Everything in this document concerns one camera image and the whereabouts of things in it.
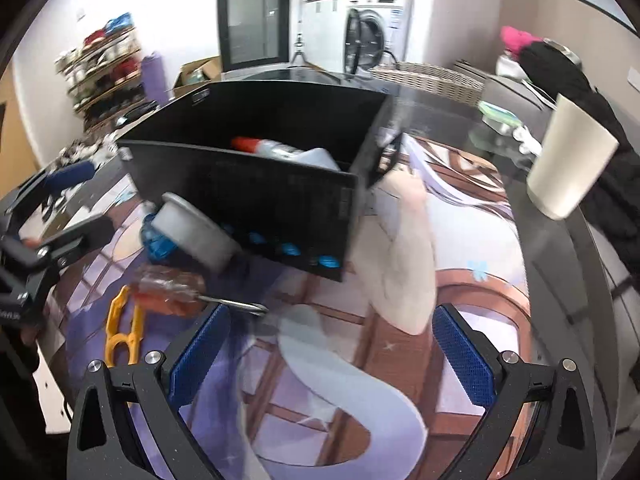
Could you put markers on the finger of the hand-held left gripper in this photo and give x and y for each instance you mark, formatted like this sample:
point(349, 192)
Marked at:
point(75, 240)
point(70, 176)

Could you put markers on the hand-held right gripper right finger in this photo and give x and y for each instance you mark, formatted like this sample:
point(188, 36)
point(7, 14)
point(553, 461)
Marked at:
point(462, 360)

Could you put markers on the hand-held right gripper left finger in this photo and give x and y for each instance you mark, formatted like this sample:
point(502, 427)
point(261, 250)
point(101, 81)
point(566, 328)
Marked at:
point(200, 355)

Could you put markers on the black storage box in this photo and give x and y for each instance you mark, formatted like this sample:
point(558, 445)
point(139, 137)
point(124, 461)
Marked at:
point(260, 200)

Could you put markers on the blue plastic piece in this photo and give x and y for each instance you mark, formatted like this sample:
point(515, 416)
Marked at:
point(157, 240)

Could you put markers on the yellow plastic clip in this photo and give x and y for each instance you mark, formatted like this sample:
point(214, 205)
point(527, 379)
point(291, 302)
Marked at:
point(116, 321)

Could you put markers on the shoe rack with shoes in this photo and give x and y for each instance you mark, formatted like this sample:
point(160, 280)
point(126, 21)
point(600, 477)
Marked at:
point(105, 70)

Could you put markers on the purple rolled mat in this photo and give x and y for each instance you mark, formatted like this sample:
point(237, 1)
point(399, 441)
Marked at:
point(154, 80)

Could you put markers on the printed table mat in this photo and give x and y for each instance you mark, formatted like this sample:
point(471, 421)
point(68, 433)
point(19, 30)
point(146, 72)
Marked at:
point(325, 385)

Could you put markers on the cardboard box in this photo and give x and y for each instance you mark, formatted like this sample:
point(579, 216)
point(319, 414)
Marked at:
point(197, 75)

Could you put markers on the glue bottle with orange cap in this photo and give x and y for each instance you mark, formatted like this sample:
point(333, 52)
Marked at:
point(270, 147)

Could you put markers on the white cup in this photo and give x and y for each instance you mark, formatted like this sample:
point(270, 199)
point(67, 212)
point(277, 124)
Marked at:
point(565, 160)

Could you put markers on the black knit cloth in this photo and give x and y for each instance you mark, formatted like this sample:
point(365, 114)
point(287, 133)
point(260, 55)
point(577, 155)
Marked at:
point(612, 185)

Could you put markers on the pale blue plastic container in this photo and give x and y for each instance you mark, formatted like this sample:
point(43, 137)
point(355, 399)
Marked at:
point(322, 159)

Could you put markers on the black glass cabinet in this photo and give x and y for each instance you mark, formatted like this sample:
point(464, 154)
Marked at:
point(255, 15)

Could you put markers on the green and white packet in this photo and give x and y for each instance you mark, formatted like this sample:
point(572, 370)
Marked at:
point(497, 112)

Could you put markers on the wicker basket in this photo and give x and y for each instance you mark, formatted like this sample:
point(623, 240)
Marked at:
point(435, 80)

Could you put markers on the white cabinet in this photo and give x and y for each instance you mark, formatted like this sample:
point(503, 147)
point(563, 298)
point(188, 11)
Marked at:
point(322, 30)

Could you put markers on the pink fluffy item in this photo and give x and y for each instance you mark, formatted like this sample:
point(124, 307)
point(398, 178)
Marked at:
point(516, 40)

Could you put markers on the white washing machine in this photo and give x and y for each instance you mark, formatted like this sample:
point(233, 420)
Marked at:
point(380, 25)

